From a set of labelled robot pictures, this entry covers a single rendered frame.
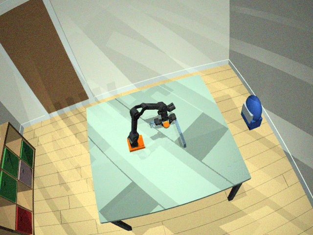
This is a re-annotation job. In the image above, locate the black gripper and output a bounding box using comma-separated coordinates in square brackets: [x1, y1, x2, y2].
[154, 113, 177, 126]

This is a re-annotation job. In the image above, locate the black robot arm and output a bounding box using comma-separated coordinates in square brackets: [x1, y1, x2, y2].
[127, 102, 176, 149]

